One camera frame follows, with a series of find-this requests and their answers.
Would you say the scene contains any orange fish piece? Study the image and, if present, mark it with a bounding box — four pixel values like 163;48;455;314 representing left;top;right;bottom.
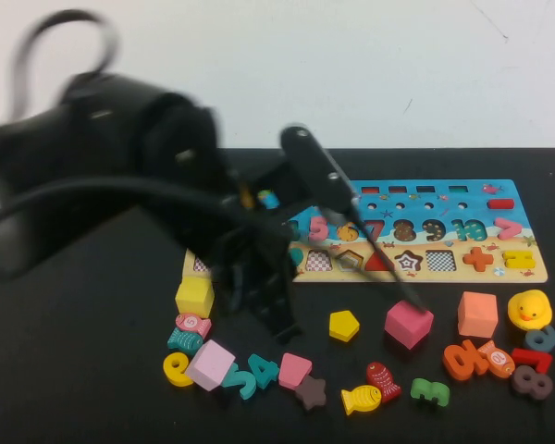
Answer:
478;339;517;380

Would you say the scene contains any orange number ten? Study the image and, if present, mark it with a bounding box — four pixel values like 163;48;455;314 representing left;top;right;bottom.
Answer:
442;339;491;382

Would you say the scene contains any yellow equals piece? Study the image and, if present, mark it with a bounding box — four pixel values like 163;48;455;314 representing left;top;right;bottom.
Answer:
502;249;537;271

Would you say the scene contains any light pink cube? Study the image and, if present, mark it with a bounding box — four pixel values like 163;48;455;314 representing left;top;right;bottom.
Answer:
184;339;238;393

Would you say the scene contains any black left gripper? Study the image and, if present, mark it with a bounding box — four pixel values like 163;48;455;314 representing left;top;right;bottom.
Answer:
210;161;316;346

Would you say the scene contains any salmon cube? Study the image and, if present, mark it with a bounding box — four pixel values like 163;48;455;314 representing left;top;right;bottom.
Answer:
457;290;499;339

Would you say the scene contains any red triangle piece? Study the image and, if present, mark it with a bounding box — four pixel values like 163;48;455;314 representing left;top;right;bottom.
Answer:
364;248;396;273

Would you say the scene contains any orange plus piece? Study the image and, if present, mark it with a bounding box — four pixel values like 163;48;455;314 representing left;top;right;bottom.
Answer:
462;246;495;273

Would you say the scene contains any brown star piece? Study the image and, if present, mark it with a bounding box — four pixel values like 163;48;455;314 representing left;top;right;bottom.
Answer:
294;374;328;413

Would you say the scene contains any yellow rubber duck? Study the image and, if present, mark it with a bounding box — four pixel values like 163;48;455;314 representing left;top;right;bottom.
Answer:
507;289;554;332

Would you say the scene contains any colourful wooden puzzle board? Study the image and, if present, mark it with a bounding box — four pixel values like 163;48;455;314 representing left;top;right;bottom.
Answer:
183;179;549;284

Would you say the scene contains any pink fish piece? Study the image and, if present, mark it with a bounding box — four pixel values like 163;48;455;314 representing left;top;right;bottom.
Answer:
174;312;213;339

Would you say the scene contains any yellow pentagon piece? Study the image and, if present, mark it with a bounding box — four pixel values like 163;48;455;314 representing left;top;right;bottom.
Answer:
328;310;361;343

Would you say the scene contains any yellow number six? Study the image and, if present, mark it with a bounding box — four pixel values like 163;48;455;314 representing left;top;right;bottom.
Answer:
162;351;197;389

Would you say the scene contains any teal number four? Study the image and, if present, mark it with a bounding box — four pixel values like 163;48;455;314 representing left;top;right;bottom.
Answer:
247;353;280;390

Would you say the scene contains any magenta cube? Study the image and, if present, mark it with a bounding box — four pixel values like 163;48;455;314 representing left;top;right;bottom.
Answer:
383;299;435;351

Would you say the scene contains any green number three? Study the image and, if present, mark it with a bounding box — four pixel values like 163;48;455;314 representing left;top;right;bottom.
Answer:
410;377;451;409

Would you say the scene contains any red number seven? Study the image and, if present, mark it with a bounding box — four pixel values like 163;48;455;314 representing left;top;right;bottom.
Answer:
511;347;554;375

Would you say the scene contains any teal number five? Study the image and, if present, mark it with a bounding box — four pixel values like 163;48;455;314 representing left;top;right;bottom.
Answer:
219;363;259;401

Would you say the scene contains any yellow cube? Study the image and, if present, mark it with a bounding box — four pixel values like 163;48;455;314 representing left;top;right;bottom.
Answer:
174;276;215;320

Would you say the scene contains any pink greater-than piece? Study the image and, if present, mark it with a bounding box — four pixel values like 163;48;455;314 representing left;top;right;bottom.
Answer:
497;217;524;241

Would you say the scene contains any blue-grey number nine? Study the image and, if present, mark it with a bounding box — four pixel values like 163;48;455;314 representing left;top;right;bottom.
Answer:
523;325;555;354

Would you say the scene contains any red fish piece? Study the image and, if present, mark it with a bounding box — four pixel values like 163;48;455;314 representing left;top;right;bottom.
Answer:
365;361;403;404

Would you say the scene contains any pink number five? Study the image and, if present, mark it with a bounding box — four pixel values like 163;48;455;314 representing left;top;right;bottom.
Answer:
308;216;330;244

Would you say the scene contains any yellow fish piece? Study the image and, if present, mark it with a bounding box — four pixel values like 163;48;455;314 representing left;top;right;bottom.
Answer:
340;383;383;417

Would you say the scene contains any brown number eight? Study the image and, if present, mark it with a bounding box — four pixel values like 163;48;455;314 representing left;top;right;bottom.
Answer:
511;364;555;401

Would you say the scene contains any teal fish piece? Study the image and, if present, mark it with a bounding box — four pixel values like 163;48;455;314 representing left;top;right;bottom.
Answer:
166;326;204;357

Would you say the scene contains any pink trapezoid piece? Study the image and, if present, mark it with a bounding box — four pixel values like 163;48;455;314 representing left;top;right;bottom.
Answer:
277;351;314;390

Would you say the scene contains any long black cable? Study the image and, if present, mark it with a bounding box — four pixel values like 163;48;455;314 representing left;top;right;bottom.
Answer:
0;173;429;310

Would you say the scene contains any looped black cable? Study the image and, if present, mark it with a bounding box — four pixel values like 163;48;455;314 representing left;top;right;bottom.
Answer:
7;8;122;119

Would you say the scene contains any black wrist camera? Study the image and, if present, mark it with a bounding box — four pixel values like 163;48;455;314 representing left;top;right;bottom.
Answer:
279;123;357;216

